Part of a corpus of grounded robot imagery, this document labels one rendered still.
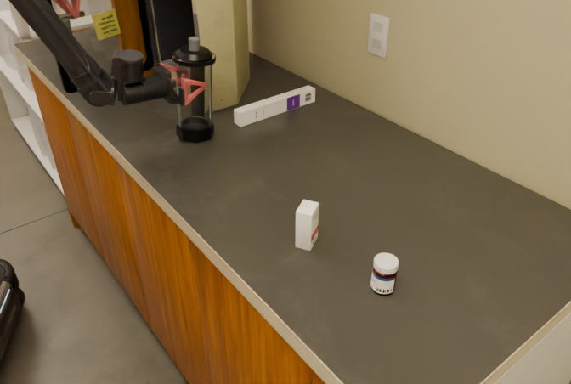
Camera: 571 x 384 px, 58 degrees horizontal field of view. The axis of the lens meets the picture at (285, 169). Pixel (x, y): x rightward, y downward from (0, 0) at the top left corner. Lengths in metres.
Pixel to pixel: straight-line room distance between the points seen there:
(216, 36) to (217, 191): 0.49
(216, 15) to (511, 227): 0.92
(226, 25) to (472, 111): 0.70
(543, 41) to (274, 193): 0.67
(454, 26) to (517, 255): 0.58
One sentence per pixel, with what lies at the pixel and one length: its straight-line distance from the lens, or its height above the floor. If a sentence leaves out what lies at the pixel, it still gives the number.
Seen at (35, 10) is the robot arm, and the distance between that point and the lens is 1.23.
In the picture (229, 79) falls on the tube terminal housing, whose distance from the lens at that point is 1.57.
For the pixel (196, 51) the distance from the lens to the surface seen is 1.34.
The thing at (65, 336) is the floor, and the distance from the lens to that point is 2.27.
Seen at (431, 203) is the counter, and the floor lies 0.94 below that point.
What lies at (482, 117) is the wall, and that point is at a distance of 1.38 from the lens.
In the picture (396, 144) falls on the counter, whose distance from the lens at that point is 1.42.
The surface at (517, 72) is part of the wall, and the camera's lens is 1.30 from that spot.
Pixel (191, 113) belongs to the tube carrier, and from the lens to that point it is 1.37.
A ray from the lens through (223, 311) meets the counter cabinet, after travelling 1.25.
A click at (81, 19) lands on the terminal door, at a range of 1.64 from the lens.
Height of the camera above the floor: 1.63
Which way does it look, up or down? 33 degrees down
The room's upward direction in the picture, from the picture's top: straight up
